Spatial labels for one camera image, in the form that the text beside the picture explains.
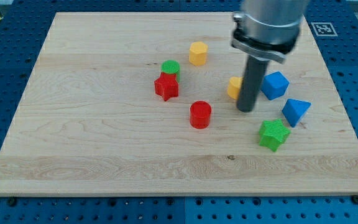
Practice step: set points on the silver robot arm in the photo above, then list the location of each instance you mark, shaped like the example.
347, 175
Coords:
268, 29

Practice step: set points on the red star block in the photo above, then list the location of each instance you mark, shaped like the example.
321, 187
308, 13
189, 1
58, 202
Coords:
166, 86

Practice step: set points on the green star block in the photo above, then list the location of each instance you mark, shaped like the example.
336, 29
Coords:
273, 134

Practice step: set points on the red cylinder block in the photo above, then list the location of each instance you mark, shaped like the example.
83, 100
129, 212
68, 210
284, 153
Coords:
200, 114

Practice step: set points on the green cylinder block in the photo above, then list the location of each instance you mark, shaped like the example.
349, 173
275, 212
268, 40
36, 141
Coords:
171, 67

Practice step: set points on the wooden board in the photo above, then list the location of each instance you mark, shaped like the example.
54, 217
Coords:
90, 124

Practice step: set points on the yellow block behind rod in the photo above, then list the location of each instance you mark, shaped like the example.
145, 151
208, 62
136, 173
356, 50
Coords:
234, 86

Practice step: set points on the yellow hexagon block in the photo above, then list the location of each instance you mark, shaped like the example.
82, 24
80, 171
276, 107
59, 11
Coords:
198, 53

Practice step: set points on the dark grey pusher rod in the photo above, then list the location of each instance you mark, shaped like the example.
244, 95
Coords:
252, 80

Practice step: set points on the blue cube block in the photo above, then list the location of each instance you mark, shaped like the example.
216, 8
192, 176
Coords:
274, 85

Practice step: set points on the blue triangle block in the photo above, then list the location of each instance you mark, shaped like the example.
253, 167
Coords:
294, 110

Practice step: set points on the white fiducial marker tag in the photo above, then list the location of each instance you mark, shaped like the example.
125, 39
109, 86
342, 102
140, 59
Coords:
324, 29

